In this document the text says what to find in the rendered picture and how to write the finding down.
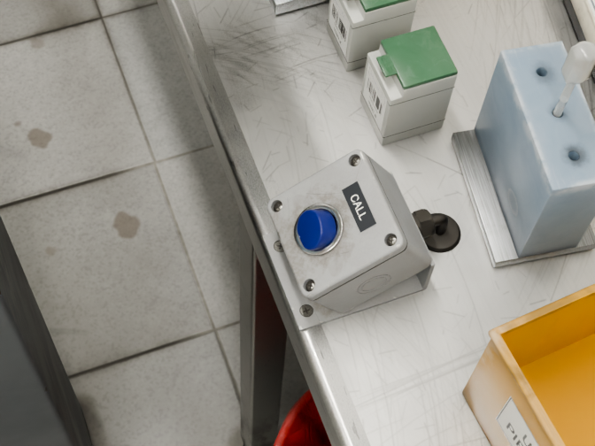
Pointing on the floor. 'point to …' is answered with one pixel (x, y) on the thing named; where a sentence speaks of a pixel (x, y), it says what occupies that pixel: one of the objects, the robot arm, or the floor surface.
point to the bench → (423, 318)
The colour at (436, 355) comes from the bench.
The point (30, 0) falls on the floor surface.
